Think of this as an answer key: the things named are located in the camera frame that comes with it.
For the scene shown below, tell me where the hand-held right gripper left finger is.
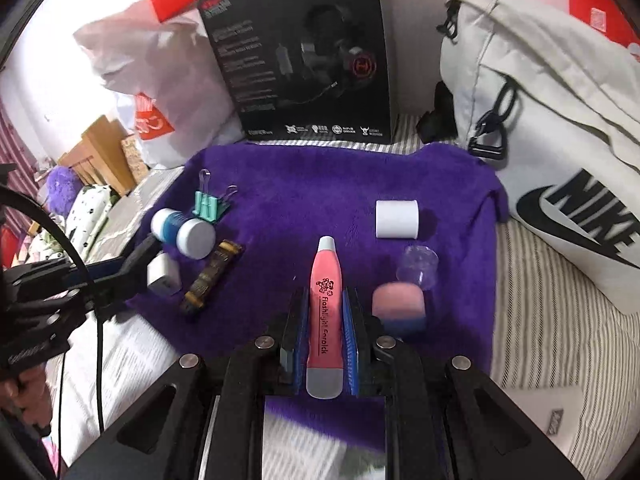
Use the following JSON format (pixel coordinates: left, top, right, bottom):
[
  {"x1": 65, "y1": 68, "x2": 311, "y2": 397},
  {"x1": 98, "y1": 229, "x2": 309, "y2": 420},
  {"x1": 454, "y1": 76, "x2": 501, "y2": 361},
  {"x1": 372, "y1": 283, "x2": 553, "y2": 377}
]
[{"x1": 65, "y1": 287, "x2": 310, "y2": 480}]

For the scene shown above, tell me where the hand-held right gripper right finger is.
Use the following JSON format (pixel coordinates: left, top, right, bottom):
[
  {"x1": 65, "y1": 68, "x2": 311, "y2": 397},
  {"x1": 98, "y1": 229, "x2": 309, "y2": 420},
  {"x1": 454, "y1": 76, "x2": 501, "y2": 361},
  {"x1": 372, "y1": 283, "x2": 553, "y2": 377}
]
[{"x1": 344, "y1": 287, "x2": 586, "y2": 480}]

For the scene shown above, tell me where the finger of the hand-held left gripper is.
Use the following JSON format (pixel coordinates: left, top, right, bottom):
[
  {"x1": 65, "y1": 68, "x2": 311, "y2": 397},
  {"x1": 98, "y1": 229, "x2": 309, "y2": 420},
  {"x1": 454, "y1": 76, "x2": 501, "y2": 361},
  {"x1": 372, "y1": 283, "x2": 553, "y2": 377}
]
[
  {"x1": 75, "y1": 234, "x2": 165, "y2": 289},
  {"x1": 90, "y1": 280, "x2": 151, "y2": 316}
]

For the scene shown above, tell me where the white charger plug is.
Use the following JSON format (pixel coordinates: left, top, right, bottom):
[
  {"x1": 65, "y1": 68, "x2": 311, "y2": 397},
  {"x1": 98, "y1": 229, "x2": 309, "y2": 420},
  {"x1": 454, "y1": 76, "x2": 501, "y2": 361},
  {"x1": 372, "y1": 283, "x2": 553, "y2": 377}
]
[{"x1": 147, "y1": 252, "x2": 182, "y2": 297}]

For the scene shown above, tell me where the pink earpick pen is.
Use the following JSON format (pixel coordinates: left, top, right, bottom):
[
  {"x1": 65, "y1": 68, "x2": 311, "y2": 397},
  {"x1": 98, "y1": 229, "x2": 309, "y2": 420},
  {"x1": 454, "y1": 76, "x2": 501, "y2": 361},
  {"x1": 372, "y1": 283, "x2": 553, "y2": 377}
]
[{"x1": 305, "y1": 236, "x2": 346, "y2": 400}]

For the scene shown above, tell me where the white and blue cream tube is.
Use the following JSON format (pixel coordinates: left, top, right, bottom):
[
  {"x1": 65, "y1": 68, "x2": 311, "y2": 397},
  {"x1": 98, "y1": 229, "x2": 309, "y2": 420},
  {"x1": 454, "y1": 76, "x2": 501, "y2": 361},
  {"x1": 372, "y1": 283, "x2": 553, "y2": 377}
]
[{"x1": 150, "y1": 207, "x2": 217, "y2": 261}]

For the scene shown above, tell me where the person's left hand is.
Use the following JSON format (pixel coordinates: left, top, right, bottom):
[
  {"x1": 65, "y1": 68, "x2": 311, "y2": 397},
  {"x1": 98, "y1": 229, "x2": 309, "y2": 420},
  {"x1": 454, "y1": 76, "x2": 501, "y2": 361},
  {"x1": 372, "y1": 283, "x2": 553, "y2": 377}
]
[{"x1": 15, "y1": 367, "x2": 53, "y2": 436}]

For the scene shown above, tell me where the pink and blue eraser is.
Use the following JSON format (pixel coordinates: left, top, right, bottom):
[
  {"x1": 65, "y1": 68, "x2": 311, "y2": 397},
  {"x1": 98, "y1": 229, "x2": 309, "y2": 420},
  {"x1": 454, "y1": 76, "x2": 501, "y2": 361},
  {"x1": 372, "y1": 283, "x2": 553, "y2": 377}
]
[{"x1": 371, "y1": 282, "x2": 428, "y2": 337}]

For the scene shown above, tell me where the newspaper sheet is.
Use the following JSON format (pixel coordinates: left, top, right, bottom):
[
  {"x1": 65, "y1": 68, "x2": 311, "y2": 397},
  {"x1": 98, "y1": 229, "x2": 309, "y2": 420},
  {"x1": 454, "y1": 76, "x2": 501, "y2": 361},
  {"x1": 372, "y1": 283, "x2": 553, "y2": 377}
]
[{"x1": 47, "y1": 305, "x2": 181, "y2": 466}]

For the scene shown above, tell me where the white dotted cloth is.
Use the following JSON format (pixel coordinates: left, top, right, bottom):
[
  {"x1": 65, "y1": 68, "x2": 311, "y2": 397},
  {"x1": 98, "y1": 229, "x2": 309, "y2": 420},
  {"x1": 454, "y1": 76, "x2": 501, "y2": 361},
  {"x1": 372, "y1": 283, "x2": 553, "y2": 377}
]
[{"x1": 65, "y1": 184, "x2": 112, "y2": 256}]

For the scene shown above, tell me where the black and gold packet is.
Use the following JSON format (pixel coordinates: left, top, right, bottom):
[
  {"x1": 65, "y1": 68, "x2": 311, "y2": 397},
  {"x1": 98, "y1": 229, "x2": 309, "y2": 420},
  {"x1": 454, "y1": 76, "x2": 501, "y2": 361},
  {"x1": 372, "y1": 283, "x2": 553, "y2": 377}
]
[{"x1": 180, "y1": 240, "x2": 245, "y2": 316}]

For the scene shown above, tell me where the green binder clip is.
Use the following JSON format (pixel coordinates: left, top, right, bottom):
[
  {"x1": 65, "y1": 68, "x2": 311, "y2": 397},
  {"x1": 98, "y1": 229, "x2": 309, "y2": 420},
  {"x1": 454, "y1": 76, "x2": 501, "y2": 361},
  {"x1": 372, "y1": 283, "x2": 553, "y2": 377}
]
[{"x1": 192, "y1": 170, "x2": 240, "y2": 223}]

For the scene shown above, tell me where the purple fluffy cushion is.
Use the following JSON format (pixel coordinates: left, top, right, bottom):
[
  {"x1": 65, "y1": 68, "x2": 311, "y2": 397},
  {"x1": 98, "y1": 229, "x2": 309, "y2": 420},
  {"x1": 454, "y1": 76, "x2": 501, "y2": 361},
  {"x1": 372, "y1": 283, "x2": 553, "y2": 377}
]
[{"x1": 46, "y1": 166, "x2": 83, "y2": 216}]

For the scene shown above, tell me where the brown cardboard box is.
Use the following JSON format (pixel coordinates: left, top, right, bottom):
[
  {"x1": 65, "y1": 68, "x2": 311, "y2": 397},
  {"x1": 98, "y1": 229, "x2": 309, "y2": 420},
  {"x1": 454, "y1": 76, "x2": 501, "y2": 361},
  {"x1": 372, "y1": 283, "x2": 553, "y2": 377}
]
[{"x1": 121, "y1": 134, "x2": 151, "y2": 187}]

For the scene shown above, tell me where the clear plastic container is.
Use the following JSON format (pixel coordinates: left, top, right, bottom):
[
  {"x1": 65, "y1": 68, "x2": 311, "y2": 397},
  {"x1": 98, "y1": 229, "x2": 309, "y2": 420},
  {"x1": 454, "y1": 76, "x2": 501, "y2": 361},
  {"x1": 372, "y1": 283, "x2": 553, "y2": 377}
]
[{"x1": 396, "y1": 245, "x2": 441, "y2": 290}]

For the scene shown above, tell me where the wooden furniture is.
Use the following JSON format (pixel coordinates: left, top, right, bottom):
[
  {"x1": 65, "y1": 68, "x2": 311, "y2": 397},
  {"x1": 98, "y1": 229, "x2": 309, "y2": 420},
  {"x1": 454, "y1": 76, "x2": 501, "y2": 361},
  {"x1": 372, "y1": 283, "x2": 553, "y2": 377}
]
[{"x1": 59, "y1": 115, "x2": 136, "y2": 198}]

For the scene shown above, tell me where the white tape roll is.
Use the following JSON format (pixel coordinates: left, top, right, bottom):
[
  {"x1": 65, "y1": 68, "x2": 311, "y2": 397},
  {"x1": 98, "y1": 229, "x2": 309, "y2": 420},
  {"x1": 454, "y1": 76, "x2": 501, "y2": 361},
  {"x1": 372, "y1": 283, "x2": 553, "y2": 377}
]
[{"x1": 375, "y1": 199, "x2": 421, "y2": 240}]

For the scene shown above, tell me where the purple fluffy towel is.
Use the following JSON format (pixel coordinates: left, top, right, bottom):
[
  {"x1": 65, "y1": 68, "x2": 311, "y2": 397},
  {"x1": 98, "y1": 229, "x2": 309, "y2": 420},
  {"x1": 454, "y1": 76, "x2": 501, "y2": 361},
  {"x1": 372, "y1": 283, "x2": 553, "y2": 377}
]
[{"x1": 125, "y1": 141, "x2": 511, "y2": 396}]

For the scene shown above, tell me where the white plastic shopping bag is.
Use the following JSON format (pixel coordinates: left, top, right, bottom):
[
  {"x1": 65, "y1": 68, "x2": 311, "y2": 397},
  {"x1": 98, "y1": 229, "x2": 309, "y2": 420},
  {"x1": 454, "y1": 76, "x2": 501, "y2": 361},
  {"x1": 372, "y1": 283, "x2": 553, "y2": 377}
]
[{"x1": 72, "y1": 0, "x2": 243, "y2": 171}]

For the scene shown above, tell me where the black headphone box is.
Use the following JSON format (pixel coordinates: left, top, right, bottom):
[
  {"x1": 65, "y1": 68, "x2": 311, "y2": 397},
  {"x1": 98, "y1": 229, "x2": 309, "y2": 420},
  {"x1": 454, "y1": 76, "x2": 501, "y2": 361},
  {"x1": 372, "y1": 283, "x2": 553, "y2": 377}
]
[{"x1": 200, "y1": 0, "x2": 401, "y2": 145}]

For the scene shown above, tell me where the white sling bag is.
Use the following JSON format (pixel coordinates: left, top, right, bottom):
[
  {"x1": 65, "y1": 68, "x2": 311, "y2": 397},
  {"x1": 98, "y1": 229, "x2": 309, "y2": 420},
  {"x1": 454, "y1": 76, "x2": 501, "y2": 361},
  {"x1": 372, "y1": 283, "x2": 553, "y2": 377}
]
[{"x1": 439, "y1": 0, "x2": 640, "y2": 316}]

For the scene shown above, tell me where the black cable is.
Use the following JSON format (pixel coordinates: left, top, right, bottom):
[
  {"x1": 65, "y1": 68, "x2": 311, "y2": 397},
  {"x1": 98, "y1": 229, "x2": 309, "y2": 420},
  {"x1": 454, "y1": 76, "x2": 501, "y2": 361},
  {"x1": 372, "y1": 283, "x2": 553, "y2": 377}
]
[{"x1": 0, "y1": 184, "x2": 108, "y2": 436}]

